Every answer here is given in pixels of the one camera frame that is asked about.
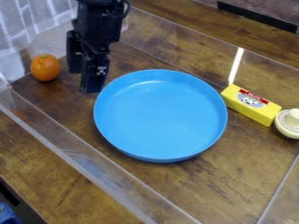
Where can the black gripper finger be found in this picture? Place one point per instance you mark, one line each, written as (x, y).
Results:
(74, 53)
(94, 73)

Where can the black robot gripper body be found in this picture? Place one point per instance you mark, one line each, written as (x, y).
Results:
(98, 24)

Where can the orange toy ball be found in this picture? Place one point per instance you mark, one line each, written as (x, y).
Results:
(46, 67)

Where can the round blue tray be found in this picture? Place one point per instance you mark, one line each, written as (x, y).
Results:
(161, 115)

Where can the yellow toy butter block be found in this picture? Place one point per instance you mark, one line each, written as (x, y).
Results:
(250, 104)

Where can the cream round toy mushroom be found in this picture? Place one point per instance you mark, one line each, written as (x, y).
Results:
(288, 122)

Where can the blue object at corner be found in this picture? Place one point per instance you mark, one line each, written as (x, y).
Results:
(7, 215)

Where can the clear acrylic enclosure wall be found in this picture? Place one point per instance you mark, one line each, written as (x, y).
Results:
(75, 178)

